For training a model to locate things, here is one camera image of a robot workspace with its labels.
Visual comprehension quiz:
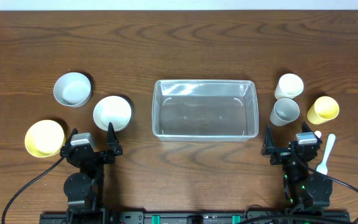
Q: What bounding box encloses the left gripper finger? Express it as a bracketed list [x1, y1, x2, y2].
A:
[107, 122, 119, 146]
[68, 128, 78, 144]

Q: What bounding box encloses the grey cup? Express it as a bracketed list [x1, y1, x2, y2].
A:
[270, 98, 300, 126]

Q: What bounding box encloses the yellow cup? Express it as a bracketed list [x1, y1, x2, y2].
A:
[307, 96, 339, 124]

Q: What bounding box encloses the white bowl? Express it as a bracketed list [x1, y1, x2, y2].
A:
[93, 96, 132, 131]

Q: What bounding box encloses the yellow bowl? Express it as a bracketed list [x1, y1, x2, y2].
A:
[24, 119, 66, 158]

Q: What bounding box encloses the grey bowl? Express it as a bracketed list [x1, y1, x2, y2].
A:
[53, 72, 91, 108]

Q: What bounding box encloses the white cup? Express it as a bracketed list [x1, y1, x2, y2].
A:
[274, 73, 304, 100]

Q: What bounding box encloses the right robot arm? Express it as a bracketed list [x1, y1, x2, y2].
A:
[261, 123, 333, 210]

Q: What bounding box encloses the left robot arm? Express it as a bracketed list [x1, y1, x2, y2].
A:
[60, 123, 122, 213]

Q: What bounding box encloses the clear plastic container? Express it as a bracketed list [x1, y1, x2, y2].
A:
[152, 80, 259, 142]

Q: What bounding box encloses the pale pink plastic fork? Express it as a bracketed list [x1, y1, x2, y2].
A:
[314, 131, 322, 138]

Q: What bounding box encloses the pale green plastic spoon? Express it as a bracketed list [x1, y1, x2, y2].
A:
[316, 134, 336, 175]

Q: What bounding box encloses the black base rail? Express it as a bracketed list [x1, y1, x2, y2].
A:
[39, 210, 351, 224]

